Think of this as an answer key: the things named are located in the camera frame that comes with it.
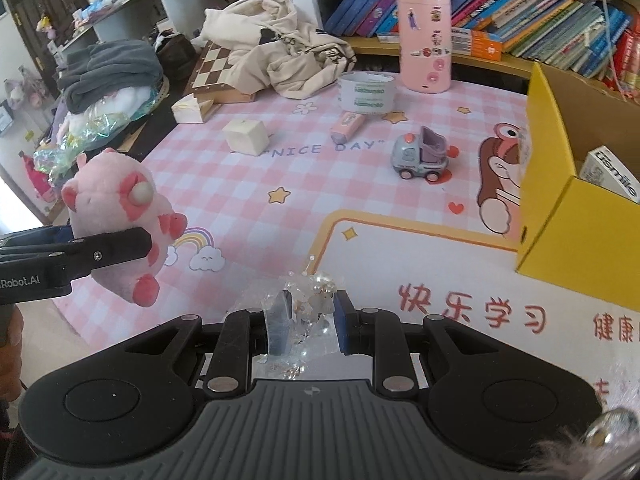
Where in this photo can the dark brown bag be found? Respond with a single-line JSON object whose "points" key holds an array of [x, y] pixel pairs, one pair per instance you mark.
{"points": [[175, 55]]}

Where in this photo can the iridescent plastic wrap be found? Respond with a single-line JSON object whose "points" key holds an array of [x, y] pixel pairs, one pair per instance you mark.
{"points": [[95, 132]]}

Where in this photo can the white orange toothpaste box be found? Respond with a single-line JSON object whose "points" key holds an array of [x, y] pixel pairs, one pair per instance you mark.
{"points": [[610, 170]]}

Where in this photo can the row of colourful books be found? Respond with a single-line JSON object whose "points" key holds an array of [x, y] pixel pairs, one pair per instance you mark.
{"points": [[500, 5]]}

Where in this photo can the orange white carton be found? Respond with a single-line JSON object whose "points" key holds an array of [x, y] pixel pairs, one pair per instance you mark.
{"points": [[480, 44]]}

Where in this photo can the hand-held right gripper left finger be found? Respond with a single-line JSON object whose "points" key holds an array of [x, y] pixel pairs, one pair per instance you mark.
{"points": [[280, 320]]}

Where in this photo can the grey folded clothes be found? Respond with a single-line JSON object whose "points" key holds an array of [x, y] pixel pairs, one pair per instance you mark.
{"points": [[105, 72]]}

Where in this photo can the wooden chessboard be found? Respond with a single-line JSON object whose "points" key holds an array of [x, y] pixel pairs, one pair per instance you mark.
{"points": [[210, 70]]}

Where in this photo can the beige crumpled cloth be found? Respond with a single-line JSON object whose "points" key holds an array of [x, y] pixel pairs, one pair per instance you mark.
{"points": [[280, 45]]}

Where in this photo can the pink plush pig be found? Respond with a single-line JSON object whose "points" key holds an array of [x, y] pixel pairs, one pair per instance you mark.
{"points": [[110, 195]]}

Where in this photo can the clear tape roll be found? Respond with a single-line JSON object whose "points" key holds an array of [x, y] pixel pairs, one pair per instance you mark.
{"points": [[365, 95]]}

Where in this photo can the grey fur pompom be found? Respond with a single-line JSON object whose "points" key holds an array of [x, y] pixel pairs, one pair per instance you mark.
{"points": [[565, 452]]}

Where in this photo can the small white flat box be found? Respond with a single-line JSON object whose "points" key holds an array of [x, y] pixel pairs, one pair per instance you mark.
{"points": [[389, 37]]}

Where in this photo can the pink cylinder container with stickers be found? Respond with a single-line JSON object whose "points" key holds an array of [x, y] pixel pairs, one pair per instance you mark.
{"points": [[425, 40]]}

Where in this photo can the pink eraser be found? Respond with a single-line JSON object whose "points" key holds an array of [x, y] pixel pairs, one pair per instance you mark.
{"points": [[347, 126]]}

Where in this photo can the white side shelf with trinkets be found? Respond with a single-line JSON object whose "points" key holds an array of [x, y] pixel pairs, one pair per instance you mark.
{"points": [[130, 5]]}

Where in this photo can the cream paper box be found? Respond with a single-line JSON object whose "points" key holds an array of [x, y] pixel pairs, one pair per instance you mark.
{"points": [[190, 110]]}

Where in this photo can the yellow cardboard box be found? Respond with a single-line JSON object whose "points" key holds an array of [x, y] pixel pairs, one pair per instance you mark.
{"points": [[575, 240]]}

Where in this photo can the white foam cube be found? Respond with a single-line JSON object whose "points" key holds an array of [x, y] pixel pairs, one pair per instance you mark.
{"points": [[245, 137]]}

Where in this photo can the grey toy truck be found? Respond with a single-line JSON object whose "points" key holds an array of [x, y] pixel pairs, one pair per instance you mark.
{"points": [[417, 157]]}

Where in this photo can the clear beaded hair clip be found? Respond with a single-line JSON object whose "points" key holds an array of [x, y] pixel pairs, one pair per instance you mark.
{"points": [[315, 305]]}

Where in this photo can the pink checked desktop mat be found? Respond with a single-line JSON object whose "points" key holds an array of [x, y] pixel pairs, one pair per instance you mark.
{"points": [[350, 185]]}

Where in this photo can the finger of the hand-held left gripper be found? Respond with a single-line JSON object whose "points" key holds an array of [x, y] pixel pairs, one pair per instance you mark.
{"points": [[30, 240], [115, 252]]}

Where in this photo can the person's left hand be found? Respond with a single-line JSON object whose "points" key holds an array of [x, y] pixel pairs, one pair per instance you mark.
{"points": [[17, 360]]}

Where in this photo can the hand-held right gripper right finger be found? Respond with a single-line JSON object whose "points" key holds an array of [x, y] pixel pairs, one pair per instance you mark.
{"points": [[344, 325]]}

